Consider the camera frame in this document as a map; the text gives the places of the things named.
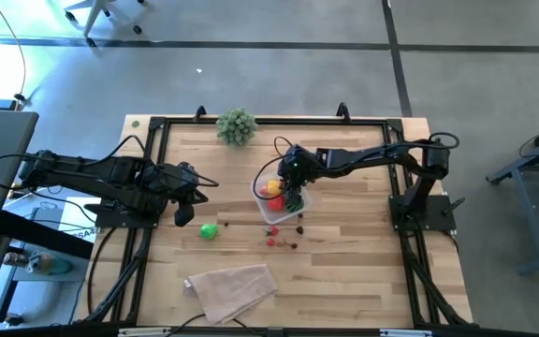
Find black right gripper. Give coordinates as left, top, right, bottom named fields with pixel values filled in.
left=279, top=144, right=321, bottom=203

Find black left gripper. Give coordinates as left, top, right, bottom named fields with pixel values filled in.
left=155, top=161, right=211, bottom=228

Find striped watermelon toy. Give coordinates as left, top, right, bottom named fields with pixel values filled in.
left=284, top=194, right=306, bottom=215

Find bright green pepper toy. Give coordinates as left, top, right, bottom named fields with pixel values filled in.
left=198, top=223, right=220, bottom=241

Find clear plastic tupperware container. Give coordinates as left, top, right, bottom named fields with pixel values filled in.
left=250, top=170, right=312, bottom=226

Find green potted faux plant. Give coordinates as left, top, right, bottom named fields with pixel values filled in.
left=215, top=106, right=259, bottom=148

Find beige folded cloth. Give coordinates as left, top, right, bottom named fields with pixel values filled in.
left=183, top=263, right=279, bottom=326

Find white printed sheet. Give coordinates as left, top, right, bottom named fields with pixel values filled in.
left=57, top=195, right=103, bottom=244

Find teal bottle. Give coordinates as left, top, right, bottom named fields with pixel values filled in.
left=2, top=250, right=73, bottom=277

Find white-legged office chair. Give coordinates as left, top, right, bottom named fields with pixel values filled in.
left=62, top=0, right=148, bottom=48

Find grey metal table legs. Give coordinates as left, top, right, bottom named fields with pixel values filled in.
left=484, top=116, right=539, bottom=277

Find black aluminium table frame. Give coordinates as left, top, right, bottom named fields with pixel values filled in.
left=76, top=101, right=475, bottom=329

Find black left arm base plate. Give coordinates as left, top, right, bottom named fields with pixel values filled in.
left=83, top=200, right=159, bottom=230

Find black table edge cable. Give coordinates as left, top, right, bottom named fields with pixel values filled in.
left=165, top=312, right=264, bottom=337

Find silver metal bracket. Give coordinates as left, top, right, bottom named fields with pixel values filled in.
left=379, top=329, right=433, bottom=337
left=117, top=327, right=173, bottom=337

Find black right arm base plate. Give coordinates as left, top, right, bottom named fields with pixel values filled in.
left=387, top=193, right=459, bottom=231

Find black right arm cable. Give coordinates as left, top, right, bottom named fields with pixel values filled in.
left=252, top=132, right=461, bottom=202

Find thin yellow cable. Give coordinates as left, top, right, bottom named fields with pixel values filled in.
left=0, top=0, right=28, bottom=102

